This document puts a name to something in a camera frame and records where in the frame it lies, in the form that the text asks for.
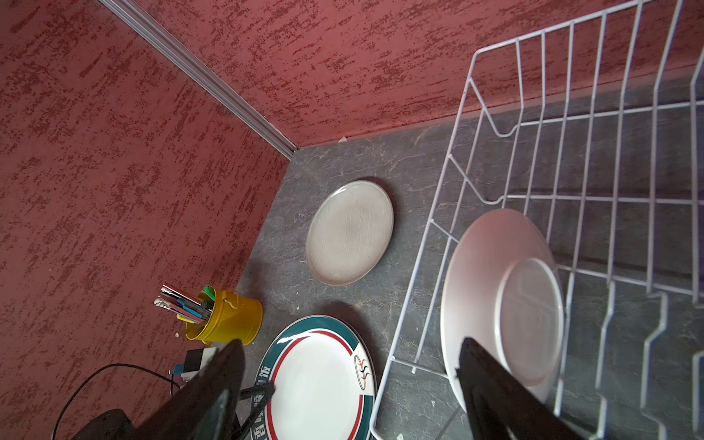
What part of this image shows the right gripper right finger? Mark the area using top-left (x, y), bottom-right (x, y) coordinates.
top-left (456, 337), bottom-right (579, 439)

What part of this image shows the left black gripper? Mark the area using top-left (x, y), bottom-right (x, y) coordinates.
top-left (71, 382), bottom-right (275, 440)

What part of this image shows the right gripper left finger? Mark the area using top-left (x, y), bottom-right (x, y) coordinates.
top-left (131, 340), bottom-right (246, 440)

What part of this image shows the yellow pen cup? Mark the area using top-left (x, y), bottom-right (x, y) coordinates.
top-left (185, 286), bottom-right (263, 346)

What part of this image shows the white plate green red rim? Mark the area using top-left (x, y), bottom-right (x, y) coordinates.
top-left (249, 315), bottom-right (376, 439)

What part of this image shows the white wire dish rack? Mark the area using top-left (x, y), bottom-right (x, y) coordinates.
top-left (370, 1), bottom-right (703, 439)

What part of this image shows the white plate orange print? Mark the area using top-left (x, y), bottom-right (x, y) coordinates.
top-left (440, 209), bottom-right (566, 403)

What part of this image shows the plain grey ceramic plate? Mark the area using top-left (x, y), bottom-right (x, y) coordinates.
top-left (305, 180), bottom-right (394, 287)

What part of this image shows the bundle of coloured pens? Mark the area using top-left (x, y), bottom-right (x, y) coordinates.
top-left (153, 284), bottom-right (214, 325)

